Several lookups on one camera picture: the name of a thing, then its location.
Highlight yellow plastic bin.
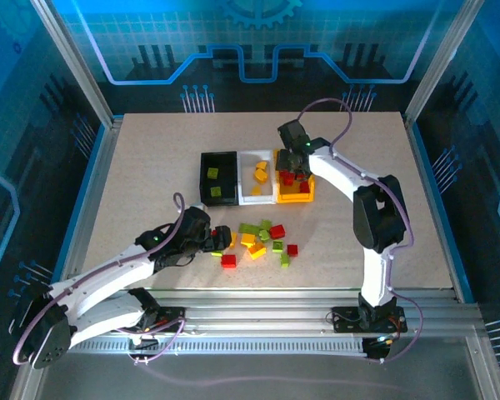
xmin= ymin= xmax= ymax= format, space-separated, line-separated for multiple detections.
xmin=272 ymin=148 xmax=318 ymax=204

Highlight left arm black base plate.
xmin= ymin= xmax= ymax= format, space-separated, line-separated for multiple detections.
xmin=124 ymin=306 xmax=185 ymax=334

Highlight aluminium table side rail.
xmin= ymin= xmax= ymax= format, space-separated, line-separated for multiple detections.
xmin=52 ymin=116 xmax=126 ymax=303
xmin=402 ymin=114 xmax=476 ymax=303

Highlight aluminium frame post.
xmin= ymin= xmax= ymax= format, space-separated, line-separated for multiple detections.
xmin=27 ymin=0 xmax=124 ymax=128
xmin=402 ymin=0 xmax=487 ymax=126

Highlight aluminium frame beam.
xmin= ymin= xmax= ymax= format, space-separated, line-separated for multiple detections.
xmin=37 ymin=287 xmax=484 ymax=334

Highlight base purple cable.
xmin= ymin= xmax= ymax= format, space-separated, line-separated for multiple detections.
xmin=127 ymin=314 xmax=188 ymax=367
xmin=374 ymin=291 xmax=425 ymax=364

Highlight black plastic bin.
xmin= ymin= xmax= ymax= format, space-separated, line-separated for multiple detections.
xmin=199 ymin=150 xmax=239 ymax=208

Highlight long thin purple cable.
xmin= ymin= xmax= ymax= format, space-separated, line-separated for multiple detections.
xmin=143 ymin=362 xmax=397 ymax=391

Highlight white plastic bin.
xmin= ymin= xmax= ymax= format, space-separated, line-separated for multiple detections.
xmin=236 ymin=148 xmax=277 ymax=207

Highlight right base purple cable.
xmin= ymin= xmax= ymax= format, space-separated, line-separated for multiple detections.
xmin=374 ymin=291 xmax=425 ymax=364

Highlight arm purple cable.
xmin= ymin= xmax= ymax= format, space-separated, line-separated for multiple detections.
xmin=12 ymin=192 xmax=188 ymax=368
xmin=296 ymin=97 xmax=413 ymax=293

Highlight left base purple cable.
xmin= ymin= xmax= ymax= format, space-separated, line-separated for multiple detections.
xmin=127 ymin=314 xmax=188 ymax=367

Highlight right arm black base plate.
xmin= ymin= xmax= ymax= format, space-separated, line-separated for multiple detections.
xmin=330 ymin=306 xmax=408 ymax=334

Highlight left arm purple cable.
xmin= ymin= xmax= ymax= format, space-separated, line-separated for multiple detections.
xmin=12 ymin=192 xmax=188 ymax=368

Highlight slotted grey cable duct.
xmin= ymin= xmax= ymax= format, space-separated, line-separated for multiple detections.
xmin=66 ymin=339 xmax=368 ymax=354

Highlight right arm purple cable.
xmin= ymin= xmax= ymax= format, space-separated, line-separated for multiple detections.
xmin=296 ymin=97 xmax=413 ymax=293

